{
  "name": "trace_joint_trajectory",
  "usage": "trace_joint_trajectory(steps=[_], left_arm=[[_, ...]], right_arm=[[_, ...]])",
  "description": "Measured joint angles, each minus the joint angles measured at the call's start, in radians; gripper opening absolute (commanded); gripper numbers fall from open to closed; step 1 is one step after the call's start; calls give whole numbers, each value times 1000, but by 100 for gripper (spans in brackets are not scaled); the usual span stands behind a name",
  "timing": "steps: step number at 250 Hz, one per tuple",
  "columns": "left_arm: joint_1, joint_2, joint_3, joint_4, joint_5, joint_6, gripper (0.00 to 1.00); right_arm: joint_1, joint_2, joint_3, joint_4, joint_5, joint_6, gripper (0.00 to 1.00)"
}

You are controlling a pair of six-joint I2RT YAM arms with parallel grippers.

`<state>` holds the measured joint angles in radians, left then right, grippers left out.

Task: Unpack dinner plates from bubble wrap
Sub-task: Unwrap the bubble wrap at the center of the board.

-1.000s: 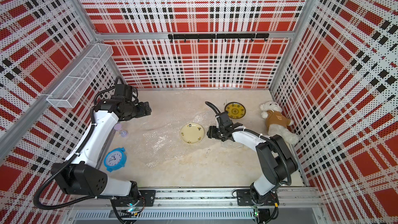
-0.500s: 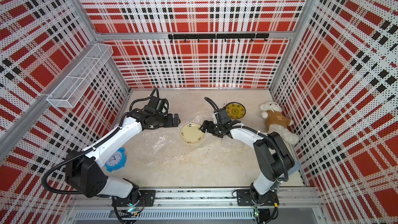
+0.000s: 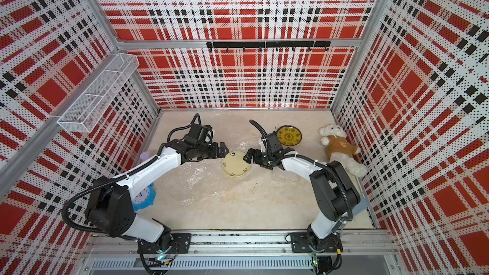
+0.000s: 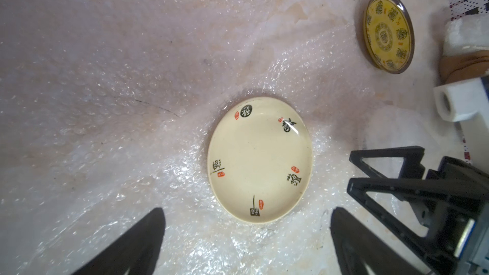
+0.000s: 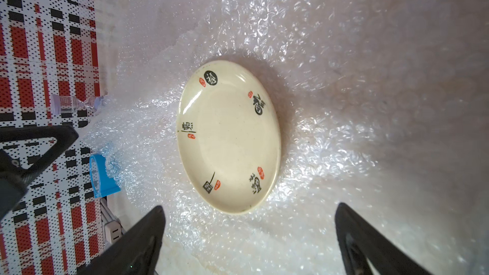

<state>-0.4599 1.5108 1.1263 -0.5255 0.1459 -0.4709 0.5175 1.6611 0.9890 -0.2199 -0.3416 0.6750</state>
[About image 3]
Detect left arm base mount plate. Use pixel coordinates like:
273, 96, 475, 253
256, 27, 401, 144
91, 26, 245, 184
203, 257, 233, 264
138, 233, 192, 255

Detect grey blue zip pouch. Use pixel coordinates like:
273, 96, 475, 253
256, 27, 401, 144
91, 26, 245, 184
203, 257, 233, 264
352, 197, 369, 222

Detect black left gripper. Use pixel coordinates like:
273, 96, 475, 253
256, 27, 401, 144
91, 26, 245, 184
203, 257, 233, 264
195, 142, 229, 160

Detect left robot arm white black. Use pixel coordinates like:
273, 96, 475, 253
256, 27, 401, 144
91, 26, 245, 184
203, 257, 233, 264
61, 140, 229, 243

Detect black wall hook rail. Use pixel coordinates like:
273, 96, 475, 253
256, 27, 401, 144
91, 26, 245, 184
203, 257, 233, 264
206, 40, 331, 51

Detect yellow patterned dinner plate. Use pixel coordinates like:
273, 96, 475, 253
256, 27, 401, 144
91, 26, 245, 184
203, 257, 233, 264
276, 125, 303, 146

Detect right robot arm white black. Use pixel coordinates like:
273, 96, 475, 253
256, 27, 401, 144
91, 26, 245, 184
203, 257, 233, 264
243, 120, 361, 252

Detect blue alarm clock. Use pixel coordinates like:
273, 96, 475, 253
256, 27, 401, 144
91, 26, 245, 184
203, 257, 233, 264
132, 183, 156, 211

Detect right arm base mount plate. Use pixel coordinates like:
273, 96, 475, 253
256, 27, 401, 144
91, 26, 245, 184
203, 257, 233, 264
288, 232, 343, 253

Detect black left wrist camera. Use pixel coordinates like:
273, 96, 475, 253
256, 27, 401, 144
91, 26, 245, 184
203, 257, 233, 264
187, 123, 213, 143

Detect white teddy bear brown shirt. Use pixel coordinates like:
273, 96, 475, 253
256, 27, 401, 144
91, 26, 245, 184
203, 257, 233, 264
319, 124, 368, 178

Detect white wire mesh shelf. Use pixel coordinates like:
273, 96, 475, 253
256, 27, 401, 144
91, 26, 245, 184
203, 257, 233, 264
57, 53, 139, 133

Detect cream dinner plate black characters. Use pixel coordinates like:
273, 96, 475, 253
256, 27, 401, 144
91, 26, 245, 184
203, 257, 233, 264
221, 151, 251, 178

